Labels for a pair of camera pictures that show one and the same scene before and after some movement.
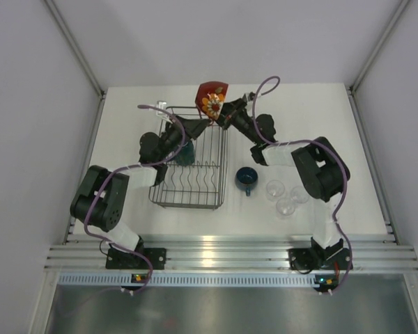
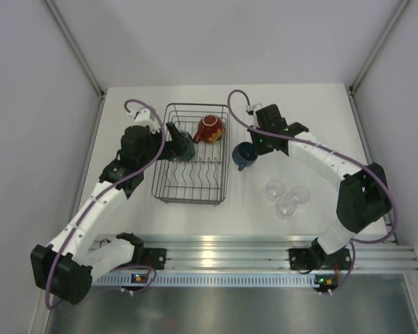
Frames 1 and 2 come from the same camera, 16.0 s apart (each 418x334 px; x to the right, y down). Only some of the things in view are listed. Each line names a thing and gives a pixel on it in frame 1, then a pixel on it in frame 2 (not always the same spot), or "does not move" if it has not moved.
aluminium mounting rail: (228, 252) does not move
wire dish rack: (202, 185) does not move
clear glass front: (285, 207) does not move
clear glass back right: (299, 195) does not move
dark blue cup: (246, 179) to (244, 154)
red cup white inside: (210, 97) to (211, 129)
